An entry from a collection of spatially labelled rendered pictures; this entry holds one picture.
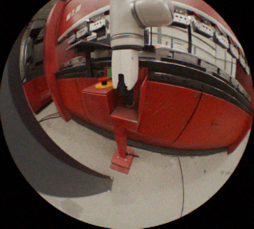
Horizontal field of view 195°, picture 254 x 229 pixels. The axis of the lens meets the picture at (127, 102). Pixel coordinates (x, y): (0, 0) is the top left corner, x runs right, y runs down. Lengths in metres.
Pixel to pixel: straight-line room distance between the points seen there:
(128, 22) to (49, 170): 0.32
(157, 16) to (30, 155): 0.30
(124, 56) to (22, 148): 0.24
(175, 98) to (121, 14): 0.42
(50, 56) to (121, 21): 1.24
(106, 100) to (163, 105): 0.34
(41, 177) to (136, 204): 0.80
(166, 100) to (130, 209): 0.96
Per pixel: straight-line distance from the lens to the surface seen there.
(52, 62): 1.35
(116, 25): 0.19
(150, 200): 0.92
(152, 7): 0.17
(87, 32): 0.85
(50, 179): 0.21
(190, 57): 0.57
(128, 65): 0.16
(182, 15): 0.65
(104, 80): 0.26
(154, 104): 0.45
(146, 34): 1.12
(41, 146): 0.16
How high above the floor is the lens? 0.86
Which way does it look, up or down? 31 degrees down
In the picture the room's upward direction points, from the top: straight up
